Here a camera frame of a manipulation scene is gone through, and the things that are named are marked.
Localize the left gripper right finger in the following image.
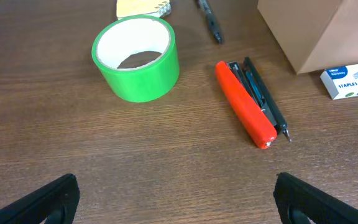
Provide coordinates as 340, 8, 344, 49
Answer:
273, 172, 358, 224

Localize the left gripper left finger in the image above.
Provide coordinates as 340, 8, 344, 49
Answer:
0, 174, 80, 224

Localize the orange black stapler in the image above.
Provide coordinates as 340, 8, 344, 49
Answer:
214, 57, 292, 149

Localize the blue white staples box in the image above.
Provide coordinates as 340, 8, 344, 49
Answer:
320, 64, 358, 100

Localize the green tape roll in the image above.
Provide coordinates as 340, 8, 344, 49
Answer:
91, 15, 180, 103

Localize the brown cardboard box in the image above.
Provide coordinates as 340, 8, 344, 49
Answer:
257, 0, 358, 74

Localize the yellow sticky note pad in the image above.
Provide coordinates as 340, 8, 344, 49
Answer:
116, 0, 172, 19

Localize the black pen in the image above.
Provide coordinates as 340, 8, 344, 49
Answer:
196, 0, 224, 44

